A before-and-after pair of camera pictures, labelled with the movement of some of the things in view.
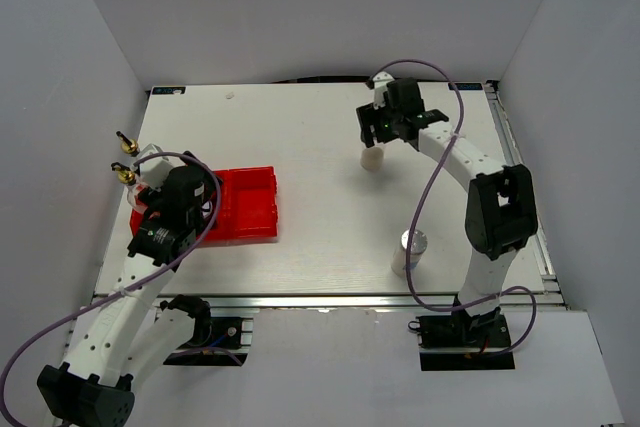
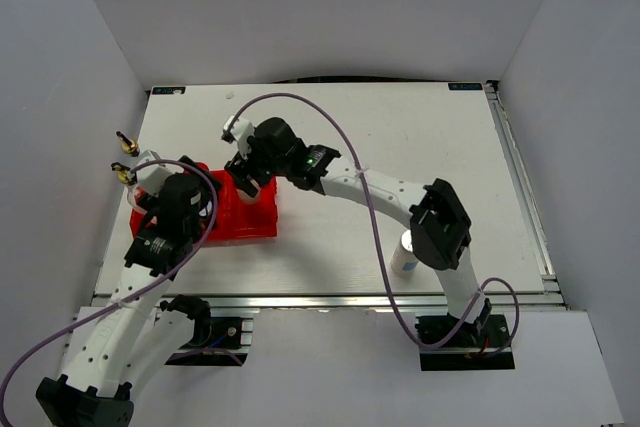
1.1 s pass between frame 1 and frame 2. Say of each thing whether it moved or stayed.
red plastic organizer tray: stayed
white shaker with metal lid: stayed
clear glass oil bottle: stayed
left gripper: stayed
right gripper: moved
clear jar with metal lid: moved
